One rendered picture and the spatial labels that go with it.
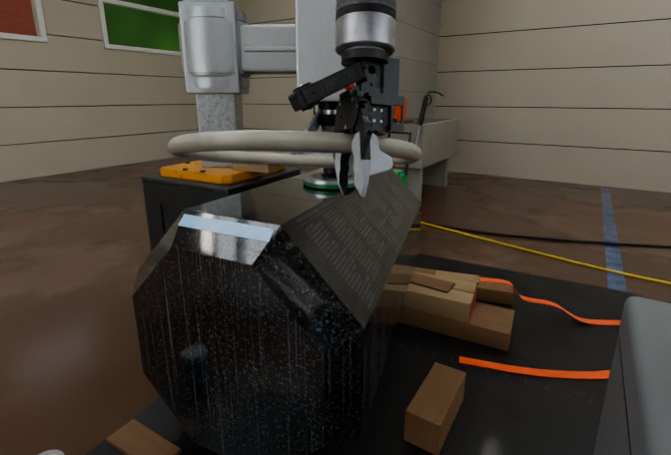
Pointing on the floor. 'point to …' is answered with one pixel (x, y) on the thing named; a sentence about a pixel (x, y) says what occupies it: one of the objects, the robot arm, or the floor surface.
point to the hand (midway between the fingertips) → (348, 187)
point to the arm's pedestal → (639, 383)
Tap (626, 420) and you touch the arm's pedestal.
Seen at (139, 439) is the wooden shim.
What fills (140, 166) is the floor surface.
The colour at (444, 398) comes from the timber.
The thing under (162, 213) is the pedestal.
